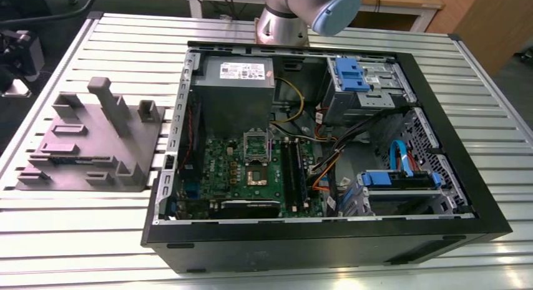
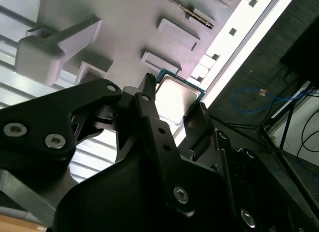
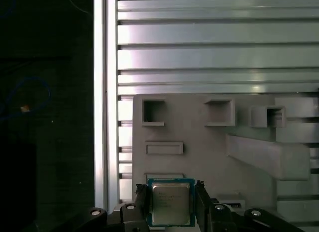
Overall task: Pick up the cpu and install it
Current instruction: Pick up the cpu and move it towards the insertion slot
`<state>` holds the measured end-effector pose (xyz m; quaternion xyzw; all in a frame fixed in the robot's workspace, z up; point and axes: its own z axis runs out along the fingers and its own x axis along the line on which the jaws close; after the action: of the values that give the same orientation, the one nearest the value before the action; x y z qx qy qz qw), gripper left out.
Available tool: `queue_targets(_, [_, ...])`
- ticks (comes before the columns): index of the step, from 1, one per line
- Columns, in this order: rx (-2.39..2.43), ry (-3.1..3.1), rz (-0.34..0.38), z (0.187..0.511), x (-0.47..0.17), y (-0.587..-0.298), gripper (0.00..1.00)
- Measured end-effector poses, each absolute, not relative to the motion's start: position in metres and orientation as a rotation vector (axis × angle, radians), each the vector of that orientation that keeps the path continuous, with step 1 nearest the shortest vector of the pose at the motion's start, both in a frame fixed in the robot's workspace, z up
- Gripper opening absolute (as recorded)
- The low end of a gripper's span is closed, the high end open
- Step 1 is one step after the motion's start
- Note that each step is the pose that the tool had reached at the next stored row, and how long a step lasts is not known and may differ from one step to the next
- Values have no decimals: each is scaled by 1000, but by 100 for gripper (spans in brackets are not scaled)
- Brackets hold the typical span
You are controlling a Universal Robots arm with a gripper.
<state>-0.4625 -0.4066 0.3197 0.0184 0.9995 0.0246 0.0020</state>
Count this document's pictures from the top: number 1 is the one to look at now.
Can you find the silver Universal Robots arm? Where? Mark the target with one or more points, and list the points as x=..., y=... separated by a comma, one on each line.
x=280, y=25

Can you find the CPU socket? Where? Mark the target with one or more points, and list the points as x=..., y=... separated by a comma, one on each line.
x=257, y=176

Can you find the grey parts rack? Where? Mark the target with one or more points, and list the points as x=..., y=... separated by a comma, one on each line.
x=99, y=140

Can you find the dark RAM stick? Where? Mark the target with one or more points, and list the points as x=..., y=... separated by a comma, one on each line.
x=71, y=161

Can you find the grey power supply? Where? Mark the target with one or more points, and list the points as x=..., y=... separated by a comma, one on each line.
x=233, y=106

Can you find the green motherboard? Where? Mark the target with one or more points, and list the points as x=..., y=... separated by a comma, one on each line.
x=217, y=165

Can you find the black graphics card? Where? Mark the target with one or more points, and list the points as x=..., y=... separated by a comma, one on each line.
x=250, y=207

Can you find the black RAM slot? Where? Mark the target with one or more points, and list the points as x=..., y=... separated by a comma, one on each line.
x=301, y=174
x=288, y=174

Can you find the blue plastic drive latch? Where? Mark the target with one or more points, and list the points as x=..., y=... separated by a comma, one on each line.
x=352, y=75

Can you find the metal drive cage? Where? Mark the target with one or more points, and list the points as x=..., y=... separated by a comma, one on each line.
x=375, y=103

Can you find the pale blue disk carrier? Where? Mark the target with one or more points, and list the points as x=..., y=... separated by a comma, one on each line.
x=349, y=204

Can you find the black PC case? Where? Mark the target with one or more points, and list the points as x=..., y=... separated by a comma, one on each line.
x=317, y=240

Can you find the wooden desk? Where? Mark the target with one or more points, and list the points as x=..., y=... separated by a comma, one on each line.
x=416, y=4

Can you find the metal disk bay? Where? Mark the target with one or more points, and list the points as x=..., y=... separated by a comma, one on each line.
x=400, y=193

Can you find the wooden cabinet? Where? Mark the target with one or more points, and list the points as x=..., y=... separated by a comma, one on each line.
x=492, y=28

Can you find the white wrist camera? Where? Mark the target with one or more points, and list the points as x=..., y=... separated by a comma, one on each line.
x=17, y=88

